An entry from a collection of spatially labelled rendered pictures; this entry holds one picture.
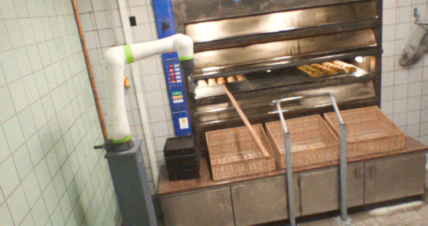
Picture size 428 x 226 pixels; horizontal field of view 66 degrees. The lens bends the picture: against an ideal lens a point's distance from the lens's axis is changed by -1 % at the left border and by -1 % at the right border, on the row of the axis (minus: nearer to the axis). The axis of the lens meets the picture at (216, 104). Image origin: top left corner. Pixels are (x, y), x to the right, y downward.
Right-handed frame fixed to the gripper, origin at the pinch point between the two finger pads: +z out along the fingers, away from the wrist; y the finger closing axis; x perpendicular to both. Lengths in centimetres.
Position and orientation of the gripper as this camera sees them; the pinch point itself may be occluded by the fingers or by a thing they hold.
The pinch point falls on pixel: (193, 97)
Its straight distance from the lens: 215.2
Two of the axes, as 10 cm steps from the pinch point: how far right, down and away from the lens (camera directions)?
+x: 9.9, -1.6, 0.2
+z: 1.4, 9.3, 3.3
